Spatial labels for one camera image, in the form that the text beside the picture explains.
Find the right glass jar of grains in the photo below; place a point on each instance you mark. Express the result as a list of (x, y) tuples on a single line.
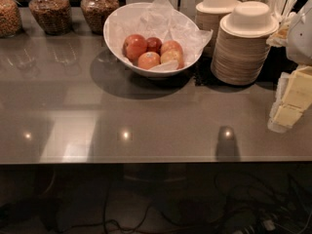
[(96, 12)]

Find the glass jar of grains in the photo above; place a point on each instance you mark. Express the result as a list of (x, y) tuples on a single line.
[(53, 16), (10, 20), (96, 12)]

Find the white ceramic bowl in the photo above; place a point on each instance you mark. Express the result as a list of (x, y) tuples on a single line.
[(117, 33)]

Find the front stack of paper bowls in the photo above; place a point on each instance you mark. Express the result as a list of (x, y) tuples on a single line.
[(240, 48)]

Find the rear stack of paper bowls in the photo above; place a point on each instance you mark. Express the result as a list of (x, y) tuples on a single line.
[(208, 16)]

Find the left glass jar of grains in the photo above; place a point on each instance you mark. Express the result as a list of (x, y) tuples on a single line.
[(10, 20)]

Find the large red apple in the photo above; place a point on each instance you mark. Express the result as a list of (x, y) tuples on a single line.
[(134, 46)]

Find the stack of paper bowls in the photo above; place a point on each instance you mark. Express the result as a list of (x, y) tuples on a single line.
[(208, 16), (240, 48)]

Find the middle glass jar of grains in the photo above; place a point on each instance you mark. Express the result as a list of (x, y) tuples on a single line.
[(53, 16)]

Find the yellow-red apple front right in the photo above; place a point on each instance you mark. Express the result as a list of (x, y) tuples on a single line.
[(173, 54)]

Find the white crinkled paper liner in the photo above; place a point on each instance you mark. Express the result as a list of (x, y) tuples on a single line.
[(169, 23)]

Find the orange apple front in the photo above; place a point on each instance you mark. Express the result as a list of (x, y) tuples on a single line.
[(148, 60)]

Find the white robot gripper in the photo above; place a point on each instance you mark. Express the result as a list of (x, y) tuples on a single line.
[(301, 38)]

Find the black mat under bowls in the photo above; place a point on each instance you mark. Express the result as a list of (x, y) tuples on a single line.
[(275, 64)]

